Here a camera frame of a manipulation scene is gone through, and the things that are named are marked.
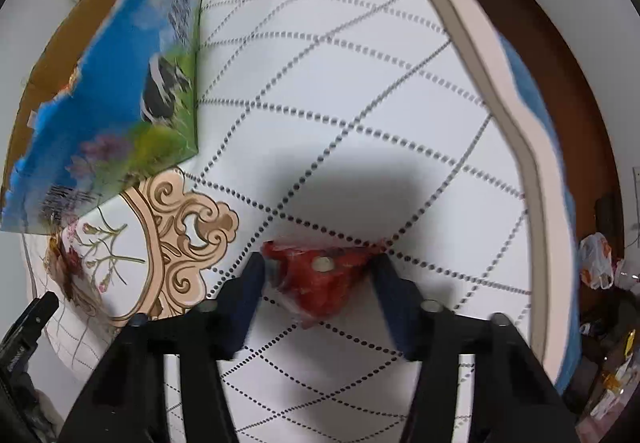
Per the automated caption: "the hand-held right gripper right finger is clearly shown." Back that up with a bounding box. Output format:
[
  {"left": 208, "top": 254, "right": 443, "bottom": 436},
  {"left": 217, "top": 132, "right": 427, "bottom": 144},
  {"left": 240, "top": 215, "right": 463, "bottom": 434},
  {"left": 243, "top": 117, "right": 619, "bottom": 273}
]
[{"left": 371, "top": 254, "right": 576, "bottom": 443}]

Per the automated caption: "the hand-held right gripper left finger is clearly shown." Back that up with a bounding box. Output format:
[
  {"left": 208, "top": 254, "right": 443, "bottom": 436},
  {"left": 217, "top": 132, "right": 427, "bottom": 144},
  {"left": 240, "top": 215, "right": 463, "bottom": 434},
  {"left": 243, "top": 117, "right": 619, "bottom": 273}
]
[{"left": 60, "top": 253, "right": 267, "bottom": 443}]

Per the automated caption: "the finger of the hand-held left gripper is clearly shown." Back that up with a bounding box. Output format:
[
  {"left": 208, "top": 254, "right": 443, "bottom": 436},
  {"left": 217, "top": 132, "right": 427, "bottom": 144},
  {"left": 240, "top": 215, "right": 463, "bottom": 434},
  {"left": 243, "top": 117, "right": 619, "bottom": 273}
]
[{"left": 0, "top": 291, "right": 60, "bottom": 375}]

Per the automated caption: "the small red snack packet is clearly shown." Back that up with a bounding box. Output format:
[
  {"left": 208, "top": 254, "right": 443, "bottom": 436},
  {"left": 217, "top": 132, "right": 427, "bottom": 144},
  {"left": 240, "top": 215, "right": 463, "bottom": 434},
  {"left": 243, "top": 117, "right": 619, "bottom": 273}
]
[{"left": 261, "top": 238, "right": 387, "bottom": 330}]

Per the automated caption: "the blue cow print cardboard box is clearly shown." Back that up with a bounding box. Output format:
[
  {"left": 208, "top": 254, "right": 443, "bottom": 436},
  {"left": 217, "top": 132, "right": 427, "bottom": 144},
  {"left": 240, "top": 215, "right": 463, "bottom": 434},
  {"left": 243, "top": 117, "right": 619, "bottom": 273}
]
[{"left": 0, "top": 0, "right": 205, "bottom": 235}]

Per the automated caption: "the white quilted mat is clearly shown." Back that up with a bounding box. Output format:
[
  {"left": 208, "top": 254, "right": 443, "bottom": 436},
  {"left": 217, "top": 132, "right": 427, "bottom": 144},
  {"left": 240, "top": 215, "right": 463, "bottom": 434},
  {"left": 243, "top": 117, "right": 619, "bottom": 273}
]
[{"left": 20, "top": 0, "right": 576, "bottom": 443}]

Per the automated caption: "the white orange plastic bag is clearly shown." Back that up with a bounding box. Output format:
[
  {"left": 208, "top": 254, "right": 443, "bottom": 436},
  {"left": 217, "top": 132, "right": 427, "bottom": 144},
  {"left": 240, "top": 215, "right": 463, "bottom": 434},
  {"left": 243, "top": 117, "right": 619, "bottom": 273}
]
[{"left": 577, "top": 232, "right": 617, "bottom": 291}]

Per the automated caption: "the heap of wrappers and bags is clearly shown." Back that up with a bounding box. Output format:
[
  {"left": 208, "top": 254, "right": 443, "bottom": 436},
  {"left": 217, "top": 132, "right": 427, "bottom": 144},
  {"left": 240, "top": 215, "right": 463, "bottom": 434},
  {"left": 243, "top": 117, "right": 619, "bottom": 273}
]
[{"left": 572, "top": 318, "right": 640, "bottom": 443}]

